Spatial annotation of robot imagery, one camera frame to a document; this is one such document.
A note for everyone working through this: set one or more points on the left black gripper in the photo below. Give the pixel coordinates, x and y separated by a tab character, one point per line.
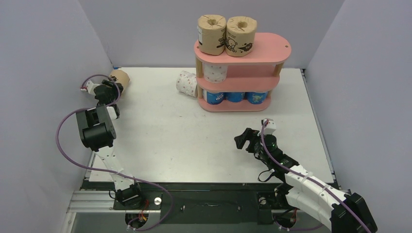
113	89

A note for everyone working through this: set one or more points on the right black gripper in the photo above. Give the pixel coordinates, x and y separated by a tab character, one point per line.
252	141

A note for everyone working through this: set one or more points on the brown roll black print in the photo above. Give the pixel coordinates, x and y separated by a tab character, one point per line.
120	77

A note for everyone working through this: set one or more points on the pink three-tier shelf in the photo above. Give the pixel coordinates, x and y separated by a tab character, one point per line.
258	72

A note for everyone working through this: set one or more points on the brown roll cartoon print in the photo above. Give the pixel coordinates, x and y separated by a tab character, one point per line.
240	36

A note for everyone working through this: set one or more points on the brown roll with barcode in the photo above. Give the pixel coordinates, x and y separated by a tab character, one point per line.
211	34

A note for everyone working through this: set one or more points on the blue paper roll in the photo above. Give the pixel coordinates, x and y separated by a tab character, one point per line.
213	98

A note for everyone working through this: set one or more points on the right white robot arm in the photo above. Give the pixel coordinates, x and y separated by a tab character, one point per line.
339	211

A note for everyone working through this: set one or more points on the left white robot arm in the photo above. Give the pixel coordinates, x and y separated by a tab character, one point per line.
97	133

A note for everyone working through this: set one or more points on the floral roll on shelf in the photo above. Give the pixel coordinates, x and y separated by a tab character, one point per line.
215	73

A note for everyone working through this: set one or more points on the lower floral paper roll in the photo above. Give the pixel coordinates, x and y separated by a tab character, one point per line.
186	83

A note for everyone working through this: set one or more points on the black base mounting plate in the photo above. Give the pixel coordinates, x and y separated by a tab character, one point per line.
210	203

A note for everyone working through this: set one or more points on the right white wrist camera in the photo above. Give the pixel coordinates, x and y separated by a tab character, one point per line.
269	126

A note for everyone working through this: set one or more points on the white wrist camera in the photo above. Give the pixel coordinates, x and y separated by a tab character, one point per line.
269	126
89	87

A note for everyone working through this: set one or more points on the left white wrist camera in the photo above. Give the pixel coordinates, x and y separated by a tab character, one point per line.
89	87

